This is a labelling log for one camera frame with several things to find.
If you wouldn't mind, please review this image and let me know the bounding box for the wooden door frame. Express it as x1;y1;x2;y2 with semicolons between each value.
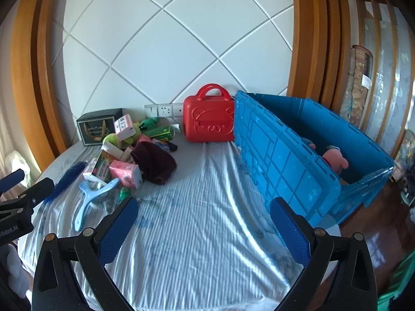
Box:
287;0;360;117

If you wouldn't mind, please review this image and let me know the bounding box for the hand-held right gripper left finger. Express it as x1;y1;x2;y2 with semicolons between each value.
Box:
32;197;140;311

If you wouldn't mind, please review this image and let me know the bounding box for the light blue plastic tool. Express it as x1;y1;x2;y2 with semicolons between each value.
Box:
74;178;120;231

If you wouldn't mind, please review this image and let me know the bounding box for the white pink carton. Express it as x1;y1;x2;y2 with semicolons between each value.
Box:
113;114;136;141

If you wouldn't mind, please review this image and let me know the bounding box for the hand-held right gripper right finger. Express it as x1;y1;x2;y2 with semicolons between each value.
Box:
270;197;380;311

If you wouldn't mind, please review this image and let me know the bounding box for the dark green plush toy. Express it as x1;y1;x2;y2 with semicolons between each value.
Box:
139;117;160;130

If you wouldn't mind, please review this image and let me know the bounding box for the white small box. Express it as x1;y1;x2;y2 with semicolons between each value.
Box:
101;143;124;161

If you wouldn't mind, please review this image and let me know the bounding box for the dark red cloth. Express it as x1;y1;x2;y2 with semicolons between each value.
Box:
130;141;177;185

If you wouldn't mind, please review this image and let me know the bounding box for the white wall socket strip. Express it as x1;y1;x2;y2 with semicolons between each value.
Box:
144;103;185;119

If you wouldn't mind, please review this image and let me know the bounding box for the green plastic basket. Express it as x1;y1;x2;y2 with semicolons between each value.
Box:
378;259;415;311

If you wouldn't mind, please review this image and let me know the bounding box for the wooden wall trim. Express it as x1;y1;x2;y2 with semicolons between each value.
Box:
10;0;78;172

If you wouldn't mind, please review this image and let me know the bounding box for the pink tissue pack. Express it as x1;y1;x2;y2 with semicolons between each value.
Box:
109;160;143;189

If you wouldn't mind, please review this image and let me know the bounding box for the red small suitcase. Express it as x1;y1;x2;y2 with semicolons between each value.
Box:
182;83;236;143

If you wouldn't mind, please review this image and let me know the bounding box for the light green plush toy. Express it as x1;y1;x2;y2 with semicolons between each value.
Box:
103;125;141;150

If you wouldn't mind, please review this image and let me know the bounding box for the green cardboard box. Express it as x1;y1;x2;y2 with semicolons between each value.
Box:
144;125;176;141

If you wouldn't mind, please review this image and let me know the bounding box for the blue brush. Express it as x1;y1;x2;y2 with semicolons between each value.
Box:
44;161;89;206

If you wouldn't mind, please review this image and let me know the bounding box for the rolled patterned carpet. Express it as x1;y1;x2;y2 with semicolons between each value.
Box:
339;45;373;127

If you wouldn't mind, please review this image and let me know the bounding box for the green orange carton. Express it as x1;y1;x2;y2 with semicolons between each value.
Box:
84;152;117;182

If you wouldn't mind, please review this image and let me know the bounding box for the blue plastic storage crate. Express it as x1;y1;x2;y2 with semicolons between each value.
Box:
233;90;395;227

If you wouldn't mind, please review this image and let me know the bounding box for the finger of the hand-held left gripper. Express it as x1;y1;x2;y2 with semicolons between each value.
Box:
18;178;55;203
0;168;25;194

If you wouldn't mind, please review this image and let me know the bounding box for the pink plush toy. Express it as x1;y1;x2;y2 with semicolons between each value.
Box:
309;144;351;179

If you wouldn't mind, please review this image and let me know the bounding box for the frosted glass sliding door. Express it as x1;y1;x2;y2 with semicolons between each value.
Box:
352;0;415;159

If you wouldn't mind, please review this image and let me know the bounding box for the black gift box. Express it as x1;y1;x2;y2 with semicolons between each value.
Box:
77;108;124;146

